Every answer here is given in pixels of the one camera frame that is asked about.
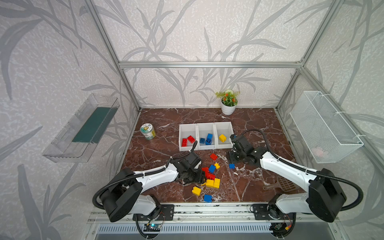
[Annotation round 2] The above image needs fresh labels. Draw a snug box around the long red lego brick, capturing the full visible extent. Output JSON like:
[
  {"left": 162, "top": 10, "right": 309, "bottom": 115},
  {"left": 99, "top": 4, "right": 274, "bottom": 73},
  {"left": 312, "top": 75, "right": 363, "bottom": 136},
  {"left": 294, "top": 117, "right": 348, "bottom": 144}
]
[{"left": 188, "top": 136, "right": 196, "bottom": 144}]

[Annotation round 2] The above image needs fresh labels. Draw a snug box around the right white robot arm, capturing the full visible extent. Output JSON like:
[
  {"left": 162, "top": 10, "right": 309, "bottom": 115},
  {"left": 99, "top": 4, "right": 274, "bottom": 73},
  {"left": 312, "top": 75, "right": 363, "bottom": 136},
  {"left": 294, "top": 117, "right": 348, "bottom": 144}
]
[{"left": 228, "top": 135, "right": 364, "bottom": 223}]

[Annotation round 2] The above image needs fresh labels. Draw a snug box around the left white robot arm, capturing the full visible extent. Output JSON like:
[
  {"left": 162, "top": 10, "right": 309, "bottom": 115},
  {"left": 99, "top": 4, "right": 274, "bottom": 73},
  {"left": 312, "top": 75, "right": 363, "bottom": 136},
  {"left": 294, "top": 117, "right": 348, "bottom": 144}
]
[{"left": 92, "top": 151, "right": 207, "bottom": 223}]

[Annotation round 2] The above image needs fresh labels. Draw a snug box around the yellow lego front left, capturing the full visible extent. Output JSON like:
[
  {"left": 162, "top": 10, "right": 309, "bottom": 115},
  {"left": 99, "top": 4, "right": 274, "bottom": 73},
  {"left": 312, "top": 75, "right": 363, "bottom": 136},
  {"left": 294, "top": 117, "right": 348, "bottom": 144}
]
[{"left": 192, "top": 187, "right": 202, "bottom": 196}]

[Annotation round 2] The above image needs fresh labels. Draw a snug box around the right white bin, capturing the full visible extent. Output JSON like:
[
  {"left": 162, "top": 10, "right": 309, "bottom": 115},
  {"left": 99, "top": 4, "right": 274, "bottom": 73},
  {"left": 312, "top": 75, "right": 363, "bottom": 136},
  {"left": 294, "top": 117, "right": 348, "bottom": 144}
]
[{"left": 215, "top": 122, "right": 234, "bottom": 149}]

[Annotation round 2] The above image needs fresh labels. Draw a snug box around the white bin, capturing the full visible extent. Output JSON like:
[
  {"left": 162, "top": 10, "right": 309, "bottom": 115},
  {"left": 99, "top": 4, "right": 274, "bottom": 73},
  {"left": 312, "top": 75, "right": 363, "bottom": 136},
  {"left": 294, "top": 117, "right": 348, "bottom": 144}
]
[
  {"left": 197, "top": 123, "right": 217, "bottom": 150},
  {"left": 215, "top": 122, "right": 234, "bottom": 149},
  {"left": 179, "top": 124, "right": 198, "bottom": 152}
]

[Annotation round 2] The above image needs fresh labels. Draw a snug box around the red square lego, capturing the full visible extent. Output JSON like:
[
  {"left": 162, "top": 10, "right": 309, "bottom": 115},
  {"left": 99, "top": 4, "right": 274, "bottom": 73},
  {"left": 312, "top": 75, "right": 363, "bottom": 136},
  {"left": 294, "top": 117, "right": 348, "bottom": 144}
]
[{"left": 210, "top": 154, "right": 218, "bottom": 161}]

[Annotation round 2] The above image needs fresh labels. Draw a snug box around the left white bin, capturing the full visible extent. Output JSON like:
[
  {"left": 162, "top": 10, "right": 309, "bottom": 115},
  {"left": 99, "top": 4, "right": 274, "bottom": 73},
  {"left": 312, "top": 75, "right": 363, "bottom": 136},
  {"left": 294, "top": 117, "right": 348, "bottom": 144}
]
[{"left": 179, "top": 124, "right": 198, "bottom": 152}]

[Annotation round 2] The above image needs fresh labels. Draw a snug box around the yellow lego pair brick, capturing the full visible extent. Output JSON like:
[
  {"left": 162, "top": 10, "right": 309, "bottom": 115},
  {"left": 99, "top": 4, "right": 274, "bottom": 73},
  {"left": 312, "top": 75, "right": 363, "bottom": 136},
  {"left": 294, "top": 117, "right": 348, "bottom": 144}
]
[{"left": 205, "top": 178, "right": 221, "bottom": 189}]

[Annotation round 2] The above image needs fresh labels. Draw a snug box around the middle white bin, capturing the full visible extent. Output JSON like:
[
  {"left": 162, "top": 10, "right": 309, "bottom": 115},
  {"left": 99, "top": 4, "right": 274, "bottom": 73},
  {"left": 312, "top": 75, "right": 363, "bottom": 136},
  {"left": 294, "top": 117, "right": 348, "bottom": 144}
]
[{"left": 197, "top": 123, "right": 217, "bottom": 150}]

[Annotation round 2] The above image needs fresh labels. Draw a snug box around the potted plant white pot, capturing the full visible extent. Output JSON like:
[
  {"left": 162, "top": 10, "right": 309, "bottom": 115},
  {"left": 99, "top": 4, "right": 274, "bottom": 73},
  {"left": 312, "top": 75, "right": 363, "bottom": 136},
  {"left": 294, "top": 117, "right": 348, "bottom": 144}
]
[{"left": 215, "top": 89, "right": 240, "bottom": 116}]

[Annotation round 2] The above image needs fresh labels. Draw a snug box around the green label tin can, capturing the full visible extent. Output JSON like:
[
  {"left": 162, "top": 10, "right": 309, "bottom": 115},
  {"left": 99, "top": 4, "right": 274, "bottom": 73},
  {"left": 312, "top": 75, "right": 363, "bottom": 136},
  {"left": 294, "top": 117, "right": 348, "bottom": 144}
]
[{"left": 140, "top": 123, "right": 156, "bottom": 140}]

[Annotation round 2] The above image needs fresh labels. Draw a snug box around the brown slotted spatula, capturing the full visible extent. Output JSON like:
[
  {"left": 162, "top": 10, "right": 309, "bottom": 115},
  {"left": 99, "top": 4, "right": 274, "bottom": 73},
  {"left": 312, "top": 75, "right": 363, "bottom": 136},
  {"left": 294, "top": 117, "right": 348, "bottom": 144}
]
[{"left": 263, "top": 176, "right": 300, "bottom": 193}]

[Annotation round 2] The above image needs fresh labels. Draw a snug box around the pink object in basket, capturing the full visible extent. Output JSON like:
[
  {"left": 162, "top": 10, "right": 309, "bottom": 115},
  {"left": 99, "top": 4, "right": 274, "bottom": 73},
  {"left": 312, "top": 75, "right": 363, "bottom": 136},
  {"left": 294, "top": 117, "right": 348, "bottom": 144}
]
[{"left": 311, "top": 147, "right": 328, "bottom": 158}]

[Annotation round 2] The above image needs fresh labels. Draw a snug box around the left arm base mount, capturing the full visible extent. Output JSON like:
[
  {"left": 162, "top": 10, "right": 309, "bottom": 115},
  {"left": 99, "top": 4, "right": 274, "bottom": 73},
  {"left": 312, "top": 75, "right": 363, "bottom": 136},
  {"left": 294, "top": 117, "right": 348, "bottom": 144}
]
[{"left": 133, "top": 204, "right": 175, "bottom": 221}]

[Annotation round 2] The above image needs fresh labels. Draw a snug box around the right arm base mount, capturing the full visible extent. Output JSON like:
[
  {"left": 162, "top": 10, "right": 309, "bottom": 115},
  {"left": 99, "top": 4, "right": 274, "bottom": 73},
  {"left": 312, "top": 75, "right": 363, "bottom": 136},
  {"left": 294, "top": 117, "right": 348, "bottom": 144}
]
[{"left": 250, "top": 203, "right": 296, "bottom": 222}]

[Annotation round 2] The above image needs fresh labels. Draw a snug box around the white wire mesh basket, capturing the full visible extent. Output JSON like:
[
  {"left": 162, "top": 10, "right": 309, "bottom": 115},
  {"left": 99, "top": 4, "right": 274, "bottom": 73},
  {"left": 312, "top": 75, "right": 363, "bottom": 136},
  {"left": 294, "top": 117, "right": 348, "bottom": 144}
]
[{"left": 290, "top": 91, "right": 364, "bottom": 164}]

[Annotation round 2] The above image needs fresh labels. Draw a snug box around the clear plastic wall shelf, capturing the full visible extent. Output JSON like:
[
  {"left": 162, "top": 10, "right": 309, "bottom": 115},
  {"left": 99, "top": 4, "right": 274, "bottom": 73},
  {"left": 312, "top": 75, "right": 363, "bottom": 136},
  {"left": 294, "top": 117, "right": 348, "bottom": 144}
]
[{"left": 43, "top": 94, "right": 120, "bottom": 163}]

